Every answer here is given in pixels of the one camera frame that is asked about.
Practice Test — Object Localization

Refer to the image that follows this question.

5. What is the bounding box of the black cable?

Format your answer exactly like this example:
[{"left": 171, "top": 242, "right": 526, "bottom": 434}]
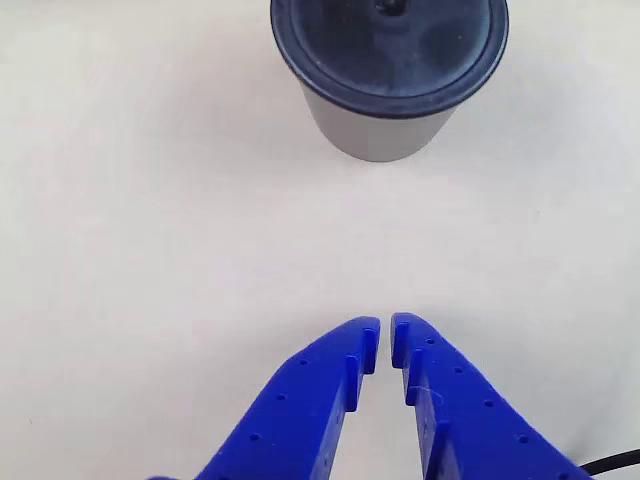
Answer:
[{"left": 579, "top": 448, "right": 640, "bottom": 476}]

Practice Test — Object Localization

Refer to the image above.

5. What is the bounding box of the black cylinder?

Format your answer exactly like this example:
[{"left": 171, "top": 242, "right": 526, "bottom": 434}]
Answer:
[{"left": 269, "top": 0, "right": 510, "bottom": 163}]

